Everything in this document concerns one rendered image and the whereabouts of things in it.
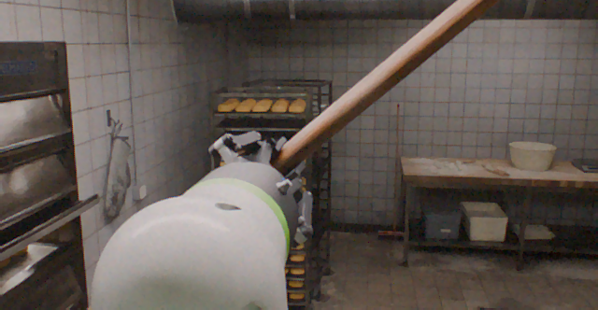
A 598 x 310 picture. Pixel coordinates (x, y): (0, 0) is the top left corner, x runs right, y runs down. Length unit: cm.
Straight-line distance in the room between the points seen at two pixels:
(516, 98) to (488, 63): 47
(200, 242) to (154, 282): 3
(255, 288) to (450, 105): 543
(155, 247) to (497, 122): 558
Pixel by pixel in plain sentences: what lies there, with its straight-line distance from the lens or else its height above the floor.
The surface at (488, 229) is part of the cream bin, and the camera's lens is 531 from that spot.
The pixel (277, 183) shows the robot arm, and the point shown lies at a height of 199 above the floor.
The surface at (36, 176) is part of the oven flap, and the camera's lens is 237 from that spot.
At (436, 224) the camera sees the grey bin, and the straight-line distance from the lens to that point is 523.
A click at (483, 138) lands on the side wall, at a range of 579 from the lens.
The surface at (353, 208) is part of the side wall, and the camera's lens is 587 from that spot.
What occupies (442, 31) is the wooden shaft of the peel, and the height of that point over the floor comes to 211.
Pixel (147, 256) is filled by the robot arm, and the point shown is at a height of 199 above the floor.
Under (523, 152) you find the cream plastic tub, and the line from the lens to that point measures 535.
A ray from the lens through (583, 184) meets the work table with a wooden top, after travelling 524.
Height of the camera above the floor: 210
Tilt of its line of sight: 11 degrees down
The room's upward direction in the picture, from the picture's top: straight up
